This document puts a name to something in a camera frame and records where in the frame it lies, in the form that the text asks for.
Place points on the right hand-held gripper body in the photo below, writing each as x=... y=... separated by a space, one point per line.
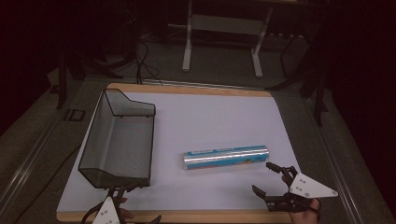
x=308 y=186

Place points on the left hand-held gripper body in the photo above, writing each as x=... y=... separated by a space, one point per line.
x=107 y=214

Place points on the silver blue foil roll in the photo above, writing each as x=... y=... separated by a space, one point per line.
x=224 y=157

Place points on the person's left hand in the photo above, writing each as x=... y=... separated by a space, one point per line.
x=126 y=213

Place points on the person's right hand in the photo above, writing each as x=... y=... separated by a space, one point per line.
x=303 y=217

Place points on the white table mat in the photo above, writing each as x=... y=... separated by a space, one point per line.
x=211 y=124

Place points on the black metal stand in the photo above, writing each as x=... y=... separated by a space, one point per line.
x=319 y=93
x=61 y=81

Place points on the metal floor rail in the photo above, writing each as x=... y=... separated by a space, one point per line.
x=25 y=168
x=342 y=161

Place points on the small black floor bracket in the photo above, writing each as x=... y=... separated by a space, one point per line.
x=74 y=114

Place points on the white metal stand frame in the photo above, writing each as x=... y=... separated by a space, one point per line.
x=224 y=25

